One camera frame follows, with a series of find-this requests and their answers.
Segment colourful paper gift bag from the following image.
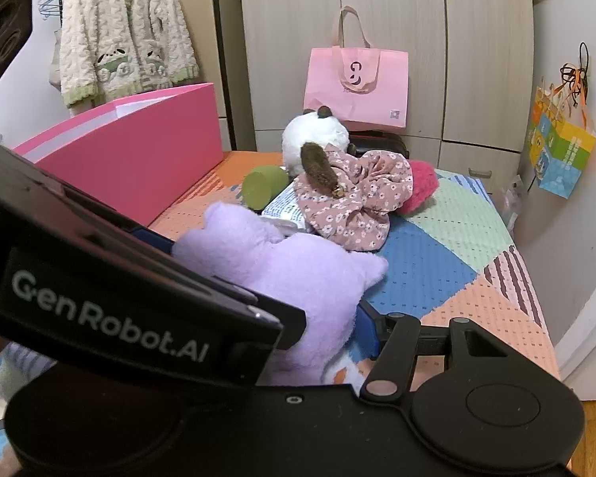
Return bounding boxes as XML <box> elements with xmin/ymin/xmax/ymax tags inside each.
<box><xmin>526</xmin><ymin>69</ymin><xmax>596</xmax><ymax>199</ymax></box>

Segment pink tote bag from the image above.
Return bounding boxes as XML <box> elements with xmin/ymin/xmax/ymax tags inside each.
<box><xmin>304</xmin><ymin>6</ymin><xmax>409</xmax><ymax>132</ymax></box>

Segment pink floral fabric scrunchie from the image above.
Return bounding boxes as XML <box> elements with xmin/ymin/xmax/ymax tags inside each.
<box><xmin>294</xmin><ymin>147</ymin><xmax>413</xmax><ymax>252</ymax></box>

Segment magenta fuzzy ball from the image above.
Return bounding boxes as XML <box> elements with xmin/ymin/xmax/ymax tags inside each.
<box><xmin>397</xmin><ymin>159</ymin><xmax>439</xmax><ymax>215</ymax></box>

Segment pink cardboard box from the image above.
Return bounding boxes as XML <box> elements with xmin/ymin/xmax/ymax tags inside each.
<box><xmin>14</xmin><ymin>83</ymin><xmax>224</xmax><ymax>226</ymax></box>

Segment beige wooden wardrobe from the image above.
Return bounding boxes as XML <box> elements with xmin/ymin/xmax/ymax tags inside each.
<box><xmin>240</xmin><ymin>0</ymin><xmax>534</xmax><ymax>188</ymax></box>

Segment green egg-shaped sponge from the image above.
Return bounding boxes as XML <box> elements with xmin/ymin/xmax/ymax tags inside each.
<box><xmin>241</xmin><ymin>165</ymin><xmax>289</xmax><ymax>211</ymax></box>

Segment blue clothes hangers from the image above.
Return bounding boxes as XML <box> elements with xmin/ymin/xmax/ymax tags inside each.
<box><xmin>37</xmin><ymin>0</ymin><xmax>62</xmax><ymax>21</ymax></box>

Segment clear plastic bag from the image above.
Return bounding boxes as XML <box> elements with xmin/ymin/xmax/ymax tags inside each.
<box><xmin>496</xmin><ymin>175</ymin><xmax>525</xmax><ymax>235</ymax></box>

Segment white brown plush cat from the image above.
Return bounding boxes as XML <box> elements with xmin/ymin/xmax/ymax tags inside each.
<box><xmin>282</xmin><ymin>106</ymin><xmax>350</xmax><ymax>197</ymax></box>

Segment purple plush pillow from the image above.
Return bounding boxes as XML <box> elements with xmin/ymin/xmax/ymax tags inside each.
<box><xmin>172</xmin><ymin>202</ymin><xmax>389</xmax><ymax>386</ymax></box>

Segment black suitcase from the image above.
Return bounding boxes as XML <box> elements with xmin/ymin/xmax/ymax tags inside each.
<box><xmin>348</xmin><ymin>130</ymin><xmax>410</xmax><ymax>158</ymax></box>

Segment canvas tote bag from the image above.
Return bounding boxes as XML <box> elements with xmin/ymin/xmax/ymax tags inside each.
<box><xmin>48</xmin><ymin>29</ymin><xmax>62</xmax><ymax>91</ymax></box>

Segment small white wipes packet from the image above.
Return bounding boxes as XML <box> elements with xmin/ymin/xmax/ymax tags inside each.
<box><xmin>260</xmin><ymin>183</ymin><xmax>314</xmax><ymax>237</ymax></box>

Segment colourful patchwork table mat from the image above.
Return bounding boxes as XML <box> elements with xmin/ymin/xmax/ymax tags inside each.
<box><xmin>0</xmin><ymin>151</ymin><xmax>562</xmax><ymax>393</ymax></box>

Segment cream knitted cardigan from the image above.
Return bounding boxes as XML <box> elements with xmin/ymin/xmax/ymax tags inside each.
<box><xmin>59</xmin><ymin>0</ymin><xmax>200</xmax><ymax>110</ymax></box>

